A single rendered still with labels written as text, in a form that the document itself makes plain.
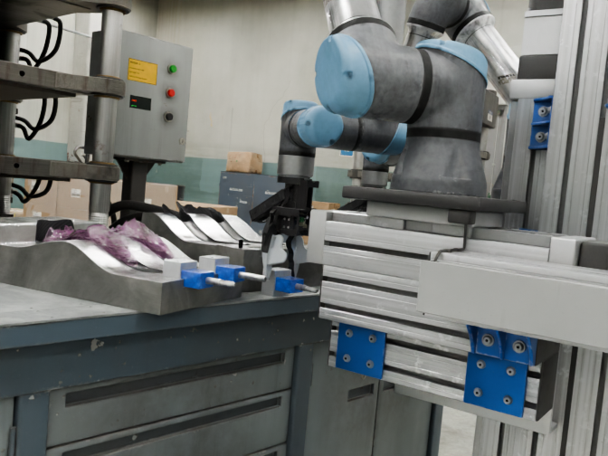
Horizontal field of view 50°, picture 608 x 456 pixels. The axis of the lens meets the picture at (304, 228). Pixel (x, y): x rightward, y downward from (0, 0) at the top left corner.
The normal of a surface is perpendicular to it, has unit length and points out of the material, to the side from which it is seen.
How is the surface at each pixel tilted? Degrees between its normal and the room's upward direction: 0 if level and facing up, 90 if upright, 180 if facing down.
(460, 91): 92
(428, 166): 72
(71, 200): 84
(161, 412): 90
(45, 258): 90
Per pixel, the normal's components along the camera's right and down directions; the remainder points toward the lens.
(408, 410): 0.73, 0.11
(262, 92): -0.51, 0.01
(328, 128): 0.31, 0.09
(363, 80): 0.23, 0.36
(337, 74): -0.93, 0.04
